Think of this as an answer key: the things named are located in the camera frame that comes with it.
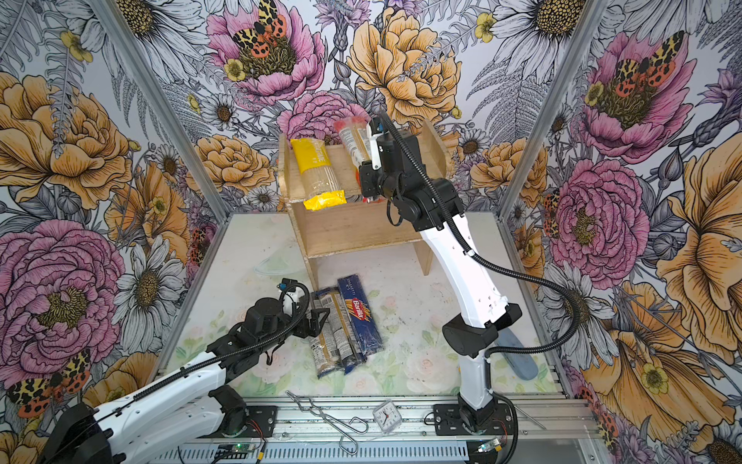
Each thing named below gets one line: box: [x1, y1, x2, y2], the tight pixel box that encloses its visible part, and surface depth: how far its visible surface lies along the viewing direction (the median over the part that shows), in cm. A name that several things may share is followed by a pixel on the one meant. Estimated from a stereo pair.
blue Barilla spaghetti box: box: [337, 273, 384, 363], surface depth 91 cm
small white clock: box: [371, 399, 402, 435], surface depth 75 cm
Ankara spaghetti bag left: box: [309, 291, 340, 379], surface depth 85 cm
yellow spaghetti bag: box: [290, 137, 347, 212], surface depth 69 cm
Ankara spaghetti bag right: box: [325, 286, 367, 375], surface depth 87 cm
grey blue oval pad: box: [493, 327, 540, 381], surface depth 83 cm
